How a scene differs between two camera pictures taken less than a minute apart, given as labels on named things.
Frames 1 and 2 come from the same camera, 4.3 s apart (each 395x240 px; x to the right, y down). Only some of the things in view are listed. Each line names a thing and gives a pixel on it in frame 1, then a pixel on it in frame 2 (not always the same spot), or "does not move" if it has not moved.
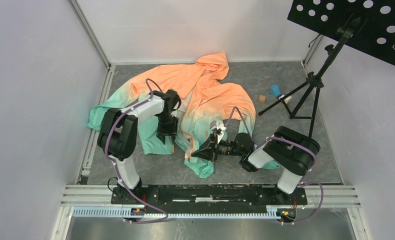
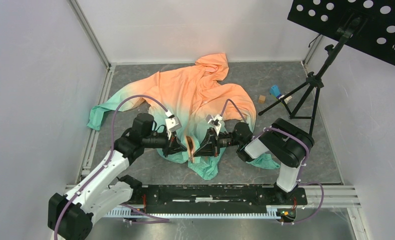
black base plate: x=208 y=196 does not move
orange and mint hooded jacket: x=186 y=109 does not move
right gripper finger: x=205 y=151 does not move
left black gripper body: x=167 y=124 → x=165 y=144
